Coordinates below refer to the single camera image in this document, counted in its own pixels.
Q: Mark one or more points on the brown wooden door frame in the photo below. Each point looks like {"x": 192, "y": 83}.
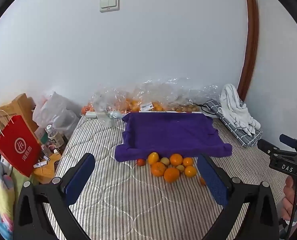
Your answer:
{"x": 253, "y": 30}

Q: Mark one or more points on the purple towel-covered tray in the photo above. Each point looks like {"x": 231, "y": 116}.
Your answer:
{"x": 168, "y": 132}

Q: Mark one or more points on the clear plastic bag of oranges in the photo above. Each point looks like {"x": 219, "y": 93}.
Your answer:
{"x": 163, "y": 95}

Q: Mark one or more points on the person's right hand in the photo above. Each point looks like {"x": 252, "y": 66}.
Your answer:
{"x": 288, "y": 200}

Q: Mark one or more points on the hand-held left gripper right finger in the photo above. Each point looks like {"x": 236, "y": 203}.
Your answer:
{"x": 214, "y": 182}

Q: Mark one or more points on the grey checkered cloth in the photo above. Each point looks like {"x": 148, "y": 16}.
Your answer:
{"x": 238, "y": 131}

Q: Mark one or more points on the smooth oval orange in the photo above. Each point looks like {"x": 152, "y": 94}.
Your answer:
{"x": 188, "y": 161}
{"x": 153, "y": 157}
{"x": 190, "y": 171}

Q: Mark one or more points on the white flat box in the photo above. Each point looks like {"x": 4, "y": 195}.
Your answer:
{"x": 91, "y": 115}

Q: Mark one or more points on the yellow-green round fruit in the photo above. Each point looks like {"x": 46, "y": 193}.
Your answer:
{"x": 180, "y": 168}
{"x": 165, "y": 160}

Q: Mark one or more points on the white plastic bag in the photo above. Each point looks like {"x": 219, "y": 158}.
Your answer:
{"x": 53, "y": 110}

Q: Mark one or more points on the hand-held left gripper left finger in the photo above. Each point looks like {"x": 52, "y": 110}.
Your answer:
{"x": 81, "y": 180}

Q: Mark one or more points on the white light switch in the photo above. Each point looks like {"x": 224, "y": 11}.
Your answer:
{"x": 109, "y": 3}

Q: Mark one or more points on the small red fruit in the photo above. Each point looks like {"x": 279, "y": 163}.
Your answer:
{"x": 141, "y": 162}

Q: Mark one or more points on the yellow stool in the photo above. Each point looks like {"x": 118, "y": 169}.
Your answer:
{"x": 47, "y": 168}

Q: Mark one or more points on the crumpled clear plastic bag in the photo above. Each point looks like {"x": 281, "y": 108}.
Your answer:
{"x": 108, "y": 105}

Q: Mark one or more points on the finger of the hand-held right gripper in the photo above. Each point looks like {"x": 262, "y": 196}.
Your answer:
{"x": 266, "y": 145}
{"x": 288, "y": 138}

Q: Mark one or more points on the red paper bag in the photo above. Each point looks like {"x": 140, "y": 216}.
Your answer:
{"x": 18, "y": 145}

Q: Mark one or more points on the white striped towel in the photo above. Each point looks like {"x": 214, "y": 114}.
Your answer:
{"x": 234, "y": 105}

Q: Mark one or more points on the white price label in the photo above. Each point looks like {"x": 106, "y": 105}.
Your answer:
{"x": 147, "y": 106}

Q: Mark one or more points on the large orange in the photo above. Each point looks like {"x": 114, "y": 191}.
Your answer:
{"x": 176, "y": 159}
{"x": 171, "y": 175}

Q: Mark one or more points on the mandarin orange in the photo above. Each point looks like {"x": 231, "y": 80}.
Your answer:
{"x": 158, "y": 169}

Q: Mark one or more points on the grey striped bed sheet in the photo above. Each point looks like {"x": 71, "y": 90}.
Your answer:
{"x": 128, "y": 200}

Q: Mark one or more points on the plastic drink bottle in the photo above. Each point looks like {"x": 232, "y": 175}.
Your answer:
{"x": 54, "y": 137}

